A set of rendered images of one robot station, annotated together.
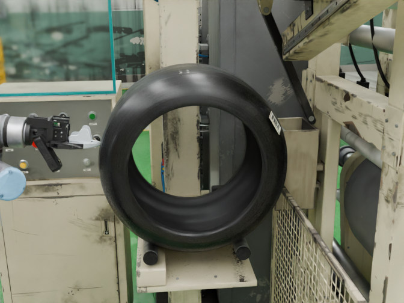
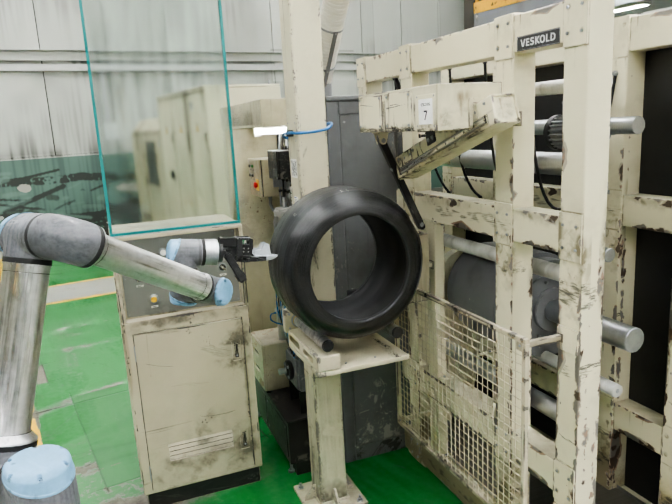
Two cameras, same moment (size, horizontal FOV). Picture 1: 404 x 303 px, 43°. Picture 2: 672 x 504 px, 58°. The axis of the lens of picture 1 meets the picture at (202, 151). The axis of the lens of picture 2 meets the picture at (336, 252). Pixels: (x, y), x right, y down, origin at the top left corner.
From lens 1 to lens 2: 0.92 m
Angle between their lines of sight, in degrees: 16
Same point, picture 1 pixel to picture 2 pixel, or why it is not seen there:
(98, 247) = (230, 371)
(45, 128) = (234, 246)
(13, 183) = (226, 290)
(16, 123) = (212, 243)
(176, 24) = (311, 156)
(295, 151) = not seen: hidden behind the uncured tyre
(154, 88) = (326, 204)
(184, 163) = (322, 273)
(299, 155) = not seen: hidden behind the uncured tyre
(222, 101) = (377, 210)
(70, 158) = not seen: hidden behind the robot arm
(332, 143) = (438, 243)
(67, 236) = (200, 364)
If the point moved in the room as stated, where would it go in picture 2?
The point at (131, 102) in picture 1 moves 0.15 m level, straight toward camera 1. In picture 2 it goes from (308, 217) to (325, 222)
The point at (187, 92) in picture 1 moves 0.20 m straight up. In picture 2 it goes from (352, 205) to (349, 147)
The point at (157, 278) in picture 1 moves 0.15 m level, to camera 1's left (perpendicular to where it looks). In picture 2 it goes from (334, 362) to (293, 368)
